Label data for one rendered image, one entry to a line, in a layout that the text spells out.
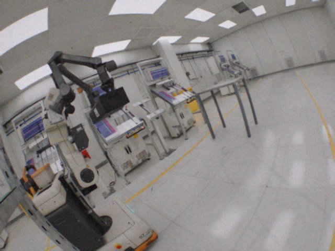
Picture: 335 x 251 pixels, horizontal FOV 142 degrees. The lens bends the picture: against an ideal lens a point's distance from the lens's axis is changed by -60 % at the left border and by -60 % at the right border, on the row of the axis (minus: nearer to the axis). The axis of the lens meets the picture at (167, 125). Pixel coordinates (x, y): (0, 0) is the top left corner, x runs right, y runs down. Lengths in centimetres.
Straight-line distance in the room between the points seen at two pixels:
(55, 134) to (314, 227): 177
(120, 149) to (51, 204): 184
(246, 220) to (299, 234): 46
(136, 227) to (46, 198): 62
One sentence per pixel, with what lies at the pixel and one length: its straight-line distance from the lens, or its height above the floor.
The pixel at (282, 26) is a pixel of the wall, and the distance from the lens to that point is 860.
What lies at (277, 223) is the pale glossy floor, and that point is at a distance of 109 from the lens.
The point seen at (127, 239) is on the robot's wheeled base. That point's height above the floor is 25.
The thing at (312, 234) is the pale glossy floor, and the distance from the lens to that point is 109.
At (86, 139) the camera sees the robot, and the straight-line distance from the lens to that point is 97.
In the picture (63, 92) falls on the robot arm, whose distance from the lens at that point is 87.
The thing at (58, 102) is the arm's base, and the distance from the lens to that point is 88.
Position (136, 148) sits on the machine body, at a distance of 260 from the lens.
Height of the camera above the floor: 96
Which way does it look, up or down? 11 degrees down
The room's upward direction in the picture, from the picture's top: 25 degrees counter-clockwise
